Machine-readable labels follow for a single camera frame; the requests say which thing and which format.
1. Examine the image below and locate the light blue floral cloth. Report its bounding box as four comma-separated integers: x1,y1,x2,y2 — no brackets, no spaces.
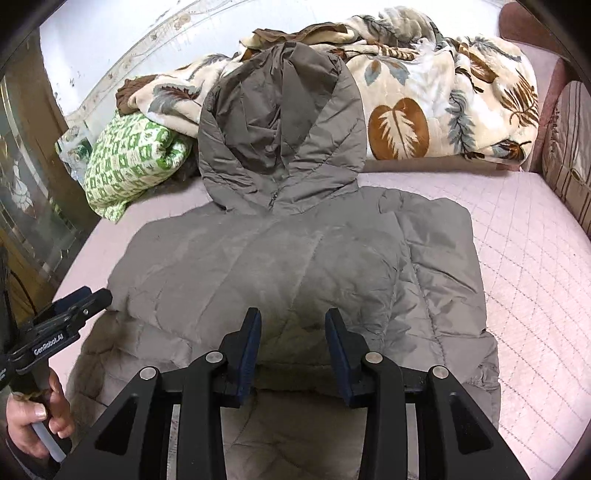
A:
55,130,96,182

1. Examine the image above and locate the leaf print fleece blanket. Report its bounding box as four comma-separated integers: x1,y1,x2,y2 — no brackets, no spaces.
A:
115,7,540,164

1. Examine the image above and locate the brown striped pillow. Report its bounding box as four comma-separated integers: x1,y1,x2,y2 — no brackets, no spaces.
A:
541,80,591,222

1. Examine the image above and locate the pink padded headboard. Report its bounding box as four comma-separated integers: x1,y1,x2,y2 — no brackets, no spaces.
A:
499,2,573,172

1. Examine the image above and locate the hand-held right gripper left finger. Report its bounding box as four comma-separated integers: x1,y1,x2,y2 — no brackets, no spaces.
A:
55,307,263,480

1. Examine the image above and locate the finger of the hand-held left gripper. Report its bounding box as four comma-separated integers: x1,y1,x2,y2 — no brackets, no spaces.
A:
52,286,94,315
67,290,114,325

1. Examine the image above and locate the wooden cabinet with glass door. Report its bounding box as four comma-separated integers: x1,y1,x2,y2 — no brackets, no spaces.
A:
0,32,100,315

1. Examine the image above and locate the green patterned pillow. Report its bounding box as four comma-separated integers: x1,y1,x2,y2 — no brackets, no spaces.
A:
84,112,195,223

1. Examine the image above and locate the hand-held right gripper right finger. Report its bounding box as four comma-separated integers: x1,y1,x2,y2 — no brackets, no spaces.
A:
324,307,532,480

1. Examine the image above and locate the black cable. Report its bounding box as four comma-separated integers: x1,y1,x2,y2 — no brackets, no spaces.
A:
7,265,38,320

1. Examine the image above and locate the grey quilted blanket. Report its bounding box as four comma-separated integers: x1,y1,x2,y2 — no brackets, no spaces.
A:
69,41,502,480

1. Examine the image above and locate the person's left hand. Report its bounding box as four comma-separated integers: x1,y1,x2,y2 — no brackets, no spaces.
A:
7,368,75,459

